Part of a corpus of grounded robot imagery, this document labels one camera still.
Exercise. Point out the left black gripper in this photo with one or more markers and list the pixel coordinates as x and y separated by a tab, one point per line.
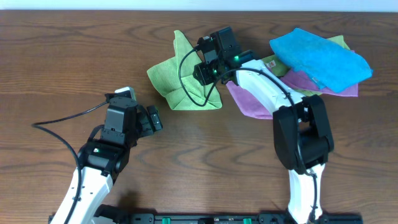
148	121

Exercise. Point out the lime green microfiber cloth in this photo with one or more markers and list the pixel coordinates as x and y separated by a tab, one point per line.
174	80

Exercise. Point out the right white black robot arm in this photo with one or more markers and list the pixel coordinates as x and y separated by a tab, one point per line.
302	134

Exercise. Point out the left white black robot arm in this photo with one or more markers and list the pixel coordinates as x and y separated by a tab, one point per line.
102	158

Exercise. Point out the green cloth under pile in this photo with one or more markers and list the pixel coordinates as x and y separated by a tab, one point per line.
276	65

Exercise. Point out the purple microfiber cloth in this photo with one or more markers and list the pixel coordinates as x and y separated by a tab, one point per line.
247	103

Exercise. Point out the blue microfiber cloth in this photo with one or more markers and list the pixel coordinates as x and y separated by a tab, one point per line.
324	61

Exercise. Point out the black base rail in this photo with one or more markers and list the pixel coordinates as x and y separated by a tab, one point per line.
262	218

